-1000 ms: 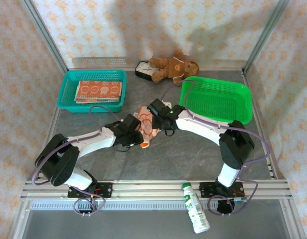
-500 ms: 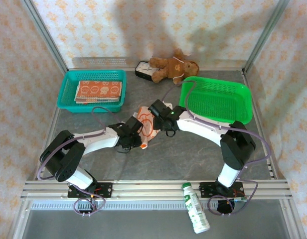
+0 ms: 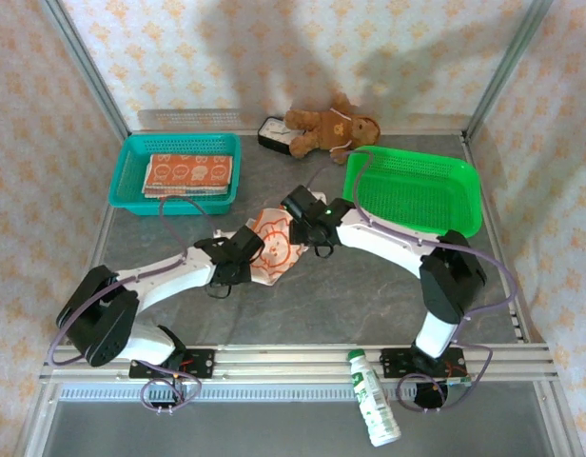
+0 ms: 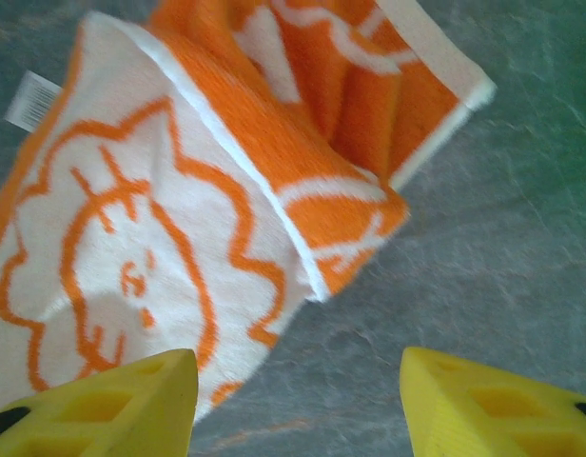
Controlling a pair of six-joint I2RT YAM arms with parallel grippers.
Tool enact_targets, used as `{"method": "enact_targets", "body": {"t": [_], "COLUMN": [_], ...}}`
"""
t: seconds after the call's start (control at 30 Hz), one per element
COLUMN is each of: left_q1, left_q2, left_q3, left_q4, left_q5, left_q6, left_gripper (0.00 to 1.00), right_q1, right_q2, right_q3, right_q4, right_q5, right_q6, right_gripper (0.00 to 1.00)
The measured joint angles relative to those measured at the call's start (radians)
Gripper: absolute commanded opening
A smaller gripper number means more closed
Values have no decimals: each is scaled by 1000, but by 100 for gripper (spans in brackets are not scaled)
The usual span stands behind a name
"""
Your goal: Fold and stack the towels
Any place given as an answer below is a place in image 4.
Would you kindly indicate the bright orange white print towel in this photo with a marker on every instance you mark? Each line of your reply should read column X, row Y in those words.
column 131, row 214

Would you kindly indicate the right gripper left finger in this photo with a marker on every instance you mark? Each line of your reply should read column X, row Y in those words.
column 107, row 414

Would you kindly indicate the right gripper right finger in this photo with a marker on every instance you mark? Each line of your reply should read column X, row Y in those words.
column 488, row 419

